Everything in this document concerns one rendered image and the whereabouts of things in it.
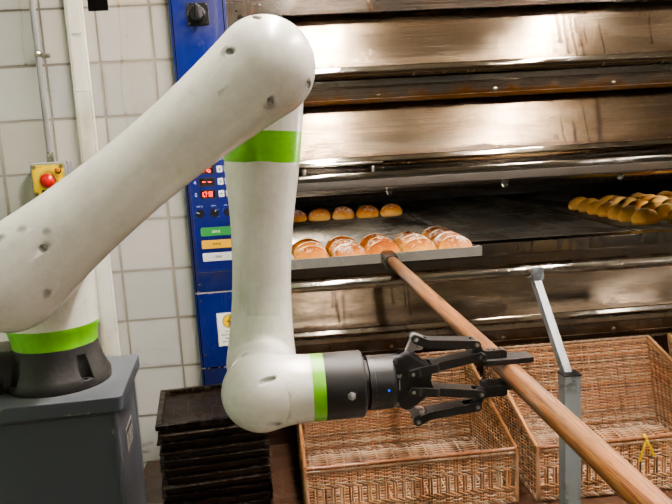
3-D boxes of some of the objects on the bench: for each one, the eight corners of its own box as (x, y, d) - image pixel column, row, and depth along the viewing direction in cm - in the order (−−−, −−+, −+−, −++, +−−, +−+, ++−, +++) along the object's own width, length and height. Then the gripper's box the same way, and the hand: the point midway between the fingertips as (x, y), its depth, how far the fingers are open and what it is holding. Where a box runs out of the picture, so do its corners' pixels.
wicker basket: (295, 446, 225) (289, 362, 220) (469, 429, 230) (467, 346, 225) (303, 528, 177) (296, 423, 173) (523, 504, 182) (521, 402, 178)
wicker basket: (480, 429, 229) (478, 346, 225) (648, 414, 234) (649, 332, 229) (535, 505, 182) (534, 402, 177) (744, 484, 186) (748, 383, 182)
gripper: (358, 320, 101) (520, 308, 104) (363, 426, 104) (520, 412, 106) (367, 334, 94) (540, 321, 96) (371, 448, 96) (540, 432, 99)
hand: (507, 371), depth 101 cm, fingers closed on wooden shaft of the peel, 3 cm apart
